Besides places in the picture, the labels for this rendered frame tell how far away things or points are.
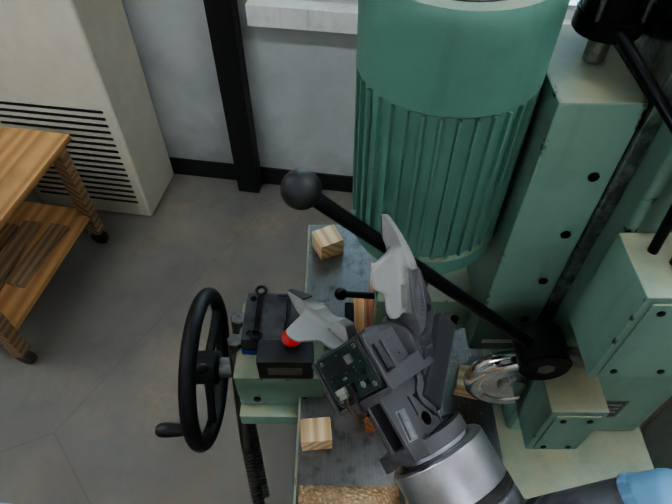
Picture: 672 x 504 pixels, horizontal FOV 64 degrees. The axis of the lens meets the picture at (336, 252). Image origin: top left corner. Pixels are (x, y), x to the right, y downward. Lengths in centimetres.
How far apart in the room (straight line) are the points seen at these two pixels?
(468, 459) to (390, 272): 17
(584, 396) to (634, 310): 20
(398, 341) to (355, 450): 37
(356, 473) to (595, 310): 40
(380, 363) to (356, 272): 56
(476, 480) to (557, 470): 52
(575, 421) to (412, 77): 47
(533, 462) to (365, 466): 30
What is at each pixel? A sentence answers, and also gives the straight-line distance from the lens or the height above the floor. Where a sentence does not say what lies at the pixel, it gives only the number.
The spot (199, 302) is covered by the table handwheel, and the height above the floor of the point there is 95.
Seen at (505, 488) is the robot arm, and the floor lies 123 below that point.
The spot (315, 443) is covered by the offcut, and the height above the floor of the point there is 93.
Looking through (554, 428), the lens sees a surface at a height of 104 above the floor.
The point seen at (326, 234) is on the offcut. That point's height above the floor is 94.
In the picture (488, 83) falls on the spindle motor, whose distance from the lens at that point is 47.
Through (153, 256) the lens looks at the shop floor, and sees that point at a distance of 232.
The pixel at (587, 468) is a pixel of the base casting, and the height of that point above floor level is 80.
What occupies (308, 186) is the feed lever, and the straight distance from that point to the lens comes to 44.
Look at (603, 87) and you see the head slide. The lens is 55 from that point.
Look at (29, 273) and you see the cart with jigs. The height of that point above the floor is 20.
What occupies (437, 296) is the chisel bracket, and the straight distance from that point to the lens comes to 78.
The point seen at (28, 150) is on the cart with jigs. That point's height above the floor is 53.
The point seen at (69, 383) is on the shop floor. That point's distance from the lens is 210.
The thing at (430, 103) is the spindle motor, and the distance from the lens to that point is 47.
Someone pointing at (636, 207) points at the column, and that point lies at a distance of 59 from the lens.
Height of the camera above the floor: 169
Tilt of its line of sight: 50 degrees down
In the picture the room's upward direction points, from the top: straight up
